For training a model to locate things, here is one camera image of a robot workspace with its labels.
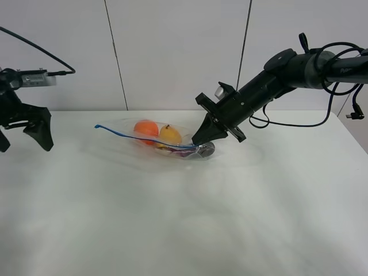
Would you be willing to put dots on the clear zip bag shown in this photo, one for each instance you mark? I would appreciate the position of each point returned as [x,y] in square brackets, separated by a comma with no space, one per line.
[123,128]

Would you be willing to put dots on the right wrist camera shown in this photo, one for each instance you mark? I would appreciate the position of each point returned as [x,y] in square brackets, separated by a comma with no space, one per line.
[223,90]

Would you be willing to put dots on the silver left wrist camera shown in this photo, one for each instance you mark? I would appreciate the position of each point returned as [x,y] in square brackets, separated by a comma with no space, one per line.
[32,78]

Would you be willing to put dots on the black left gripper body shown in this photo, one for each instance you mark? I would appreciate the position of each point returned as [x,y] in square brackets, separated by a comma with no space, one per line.
[13,113]

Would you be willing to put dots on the yellow pear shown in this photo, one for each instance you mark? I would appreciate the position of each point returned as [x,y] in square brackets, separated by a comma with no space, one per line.
[169,135]

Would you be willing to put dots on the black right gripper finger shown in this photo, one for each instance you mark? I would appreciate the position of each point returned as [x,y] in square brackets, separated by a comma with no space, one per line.
[211,129]

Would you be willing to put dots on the dark purple eggplant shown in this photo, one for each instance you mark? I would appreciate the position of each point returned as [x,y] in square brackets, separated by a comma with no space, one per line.
[200,152]

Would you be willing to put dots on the orange fruit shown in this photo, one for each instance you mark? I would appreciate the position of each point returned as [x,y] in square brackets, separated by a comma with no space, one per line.
[148,130]

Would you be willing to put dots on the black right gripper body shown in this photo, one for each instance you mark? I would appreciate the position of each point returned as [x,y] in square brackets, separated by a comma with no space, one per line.
[227,111]

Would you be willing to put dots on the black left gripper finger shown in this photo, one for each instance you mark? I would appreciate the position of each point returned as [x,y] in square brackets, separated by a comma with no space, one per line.
[4,143]
[39,126]

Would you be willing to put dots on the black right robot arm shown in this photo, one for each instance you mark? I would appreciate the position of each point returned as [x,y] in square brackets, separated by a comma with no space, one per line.
[283,73]

